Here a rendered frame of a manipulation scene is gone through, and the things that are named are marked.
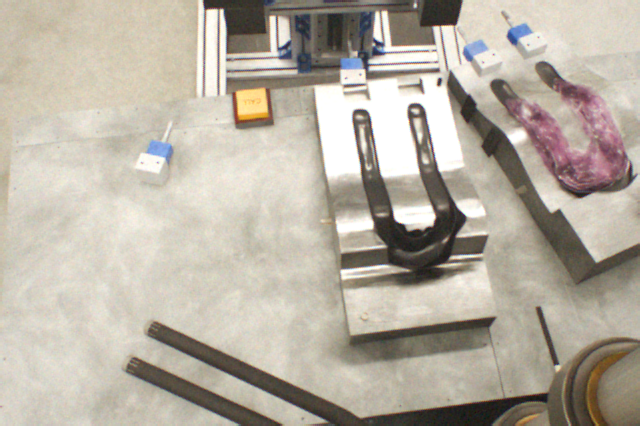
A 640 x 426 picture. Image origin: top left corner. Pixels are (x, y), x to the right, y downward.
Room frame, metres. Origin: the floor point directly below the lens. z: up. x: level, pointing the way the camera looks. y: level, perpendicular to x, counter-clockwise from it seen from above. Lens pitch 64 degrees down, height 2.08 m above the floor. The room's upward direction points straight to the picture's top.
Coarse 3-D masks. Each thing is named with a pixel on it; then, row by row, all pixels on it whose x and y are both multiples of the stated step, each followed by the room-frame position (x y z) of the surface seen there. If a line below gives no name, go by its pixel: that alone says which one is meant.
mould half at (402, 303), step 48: (336, 96) 0.83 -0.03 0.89; (384, 96) 0.83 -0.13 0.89; (432, 96) 0.83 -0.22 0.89; (336, 144) 0.72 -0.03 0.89; (384, 144) 0.72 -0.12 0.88; (336, 192) 0.61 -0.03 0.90; (336, 240) 0.53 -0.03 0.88; (480, 240) 0.51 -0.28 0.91; (384, 288) 0.44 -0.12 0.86; (432, 288) 0.44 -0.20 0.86; (480, 288) 0.44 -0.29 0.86; (384, 336) 0.36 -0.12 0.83
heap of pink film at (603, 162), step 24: (576, 96) 0.82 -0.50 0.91; (600, 96) 0.82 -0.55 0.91; (528, 120) 0.76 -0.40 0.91; (552, 120) 0.76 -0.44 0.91; (600, 120) 0.77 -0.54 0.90; (552, 144) 0.71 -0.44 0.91; (600, 144) 0.72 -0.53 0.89; (624, 144) 0.72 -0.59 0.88; (552, 168) 0.67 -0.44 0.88; (576, 168) 0.67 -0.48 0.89; (600, 168) 0.67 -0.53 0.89; (624, 168) 0.67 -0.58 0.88
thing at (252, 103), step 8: (264, 88) 0.89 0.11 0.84; (240, 96) 0.87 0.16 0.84; (248, 96) 0.87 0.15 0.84; (256, 96) 0.87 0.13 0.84; (264, 96) 0.87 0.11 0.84; (240, 104) 0.85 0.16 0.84; (248, 104) 0.85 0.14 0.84; (256, 104) 0.85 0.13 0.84; (264, 104) 0.85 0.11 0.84; (240, 112) 0.83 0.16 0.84; (248, 112) 0.83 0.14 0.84; (256, 112) 0.83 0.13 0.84; (264, 112) 0.83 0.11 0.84
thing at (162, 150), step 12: (168, 132) 0.78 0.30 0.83; (156, 144) 0.75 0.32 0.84; (168, 144) 0.75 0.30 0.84; (144, 156) 0.71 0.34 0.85; (156, 156) 0.71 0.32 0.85; (168, 156) 0.73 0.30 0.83; (144, 168) 0.69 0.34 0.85; (156, 168) 0.69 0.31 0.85; (168, 168) 0.71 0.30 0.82; (144, 180) 0.69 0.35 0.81; (156, 180) 0.68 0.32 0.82
